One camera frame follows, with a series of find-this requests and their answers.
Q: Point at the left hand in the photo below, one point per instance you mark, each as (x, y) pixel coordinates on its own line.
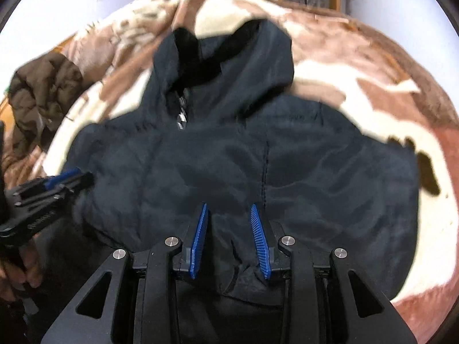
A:
(13, 276)

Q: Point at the black hooded jacket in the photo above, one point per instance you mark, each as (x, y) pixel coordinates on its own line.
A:
(217, 125)

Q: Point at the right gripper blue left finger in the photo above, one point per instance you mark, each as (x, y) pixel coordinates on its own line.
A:
(189, 262)

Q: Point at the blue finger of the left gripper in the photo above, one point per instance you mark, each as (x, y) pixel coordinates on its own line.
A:
(73, 186)
(41, 185)

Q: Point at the dark brown puffer jacket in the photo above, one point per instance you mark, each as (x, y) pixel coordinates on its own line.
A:
(41, 93)

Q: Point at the brown and cream blanket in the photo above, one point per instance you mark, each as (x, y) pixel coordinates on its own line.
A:
(338, 61)

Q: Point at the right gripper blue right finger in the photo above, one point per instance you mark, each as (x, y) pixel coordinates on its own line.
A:
(272, 262)

